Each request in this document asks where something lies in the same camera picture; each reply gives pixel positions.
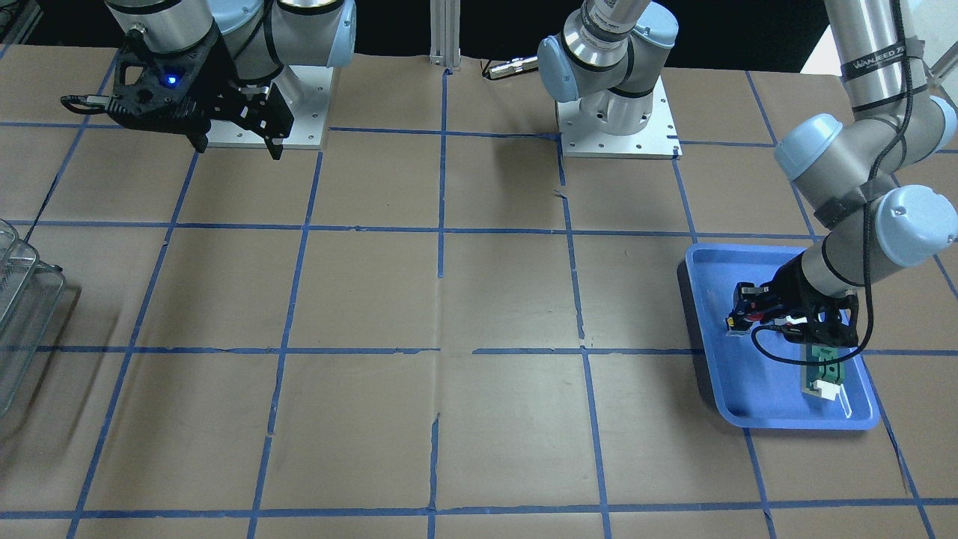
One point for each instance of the red emergency stop button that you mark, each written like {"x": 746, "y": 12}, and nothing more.
{"x": 747, "y": 312}

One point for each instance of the blue plastic tray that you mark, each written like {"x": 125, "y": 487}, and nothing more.
{"x": 748, "y": 389}

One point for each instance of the green terminal block module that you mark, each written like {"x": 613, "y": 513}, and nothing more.
{"x": 819, "y": 379}

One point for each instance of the silver cable connector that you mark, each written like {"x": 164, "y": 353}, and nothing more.
{"x": 495, "y": 71}

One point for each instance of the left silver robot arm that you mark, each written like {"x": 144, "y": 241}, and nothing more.
{"x": 608, "y": 57}

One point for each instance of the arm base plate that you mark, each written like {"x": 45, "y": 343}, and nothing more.
{"x": 307, "y": 90}
{"x": 605, "y": 125}

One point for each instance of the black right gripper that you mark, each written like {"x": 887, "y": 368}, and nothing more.
{"x": 215, "y": 78}

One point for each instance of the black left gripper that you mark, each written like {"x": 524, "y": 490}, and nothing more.
{"x": 786, "y": 288}

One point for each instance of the white red circuit breaker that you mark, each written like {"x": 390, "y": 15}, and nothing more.
{"x": 789, "y": 321}

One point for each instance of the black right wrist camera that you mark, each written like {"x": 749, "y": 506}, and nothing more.
{"x": 145, "y": 88}

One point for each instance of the aluminium frame post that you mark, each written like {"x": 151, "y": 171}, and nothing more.
{"x": 444, "y": 24}

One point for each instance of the wire mesh shelf basket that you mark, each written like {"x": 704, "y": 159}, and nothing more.
{"x": 30, "y": 291}

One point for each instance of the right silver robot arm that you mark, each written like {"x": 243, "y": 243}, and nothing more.
{"x": 262, "y": 37}

